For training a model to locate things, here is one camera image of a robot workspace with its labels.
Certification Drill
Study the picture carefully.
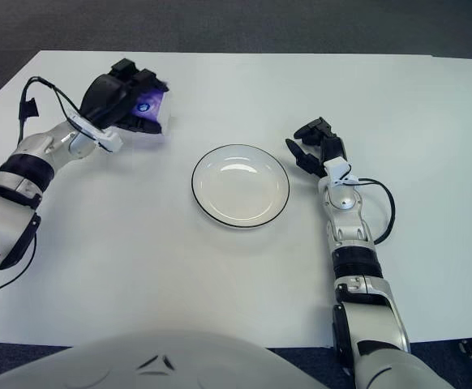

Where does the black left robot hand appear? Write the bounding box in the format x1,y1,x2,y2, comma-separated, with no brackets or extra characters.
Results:
77,58,170,135

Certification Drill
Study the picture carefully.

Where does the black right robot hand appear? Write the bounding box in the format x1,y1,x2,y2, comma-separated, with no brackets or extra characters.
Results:
285,117,347,177

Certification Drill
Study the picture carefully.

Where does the purple tissue paper pack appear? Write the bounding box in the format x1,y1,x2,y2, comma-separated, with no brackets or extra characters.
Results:
122,83,172,143

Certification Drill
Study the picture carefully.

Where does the white plate with black rim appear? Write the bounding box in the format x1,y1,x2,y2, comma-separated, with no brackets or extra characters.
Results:
191,145,290,230

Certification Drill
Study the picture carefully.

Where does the grey robot torso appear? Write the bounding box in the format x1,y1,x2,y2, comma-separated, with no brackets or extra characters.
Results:
0,330,367,389

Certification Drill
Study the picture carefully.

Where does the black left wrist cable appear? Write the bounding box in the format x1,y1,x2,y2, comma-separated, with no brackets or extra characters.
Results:
0,75,84,293

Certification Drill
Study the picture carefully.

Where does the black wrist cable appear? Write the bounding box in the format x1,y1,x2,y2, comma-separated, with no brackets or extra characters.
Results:
351,177,396,246
0,75,84,293

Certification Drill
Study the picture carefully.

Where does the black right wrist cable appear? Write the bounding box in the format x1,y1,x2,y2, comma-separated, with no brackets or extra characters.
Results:
351,177,396,246

